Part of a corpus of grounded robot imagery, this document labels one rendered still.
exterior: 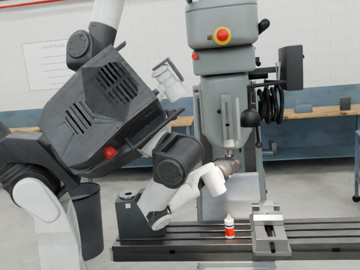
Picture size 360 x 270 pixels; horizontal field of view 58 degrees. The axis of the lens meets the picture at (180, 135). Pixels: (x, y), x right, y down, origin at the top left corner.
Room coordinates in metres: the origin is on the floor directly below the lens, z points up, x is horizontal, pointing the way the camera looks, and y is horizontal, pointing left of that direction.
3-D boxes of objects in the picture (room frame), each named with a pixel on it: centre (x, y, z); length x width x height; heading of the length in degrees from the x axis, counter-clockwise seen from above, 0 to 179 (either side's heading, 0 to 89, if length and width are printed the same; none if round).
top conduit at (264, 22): (1.40, -0.36, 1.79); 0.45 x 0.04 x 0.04; 172
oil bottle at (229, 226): (1.34, -0.18, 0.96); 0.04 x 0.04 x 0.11
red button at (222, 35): (1.13, -0.17, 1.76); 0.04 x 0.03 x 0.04; 82
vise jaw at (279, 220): (1.31, -0.35, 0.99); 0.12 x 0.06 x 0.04; 80
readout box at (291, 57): (1.64, -0.58, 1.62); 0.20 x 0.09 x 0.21; 172
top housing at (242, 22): (1.40, -0.21, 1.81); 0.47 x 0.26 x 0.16; 172
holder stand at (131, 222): (1.46, 0.22, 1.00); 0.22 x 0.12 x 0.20; 92
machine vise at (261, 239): (1.33, -0.35, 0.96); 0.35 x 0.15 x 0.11; 170
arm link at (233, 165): (1.30, -0.17, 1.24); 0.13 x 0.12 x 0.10; 64
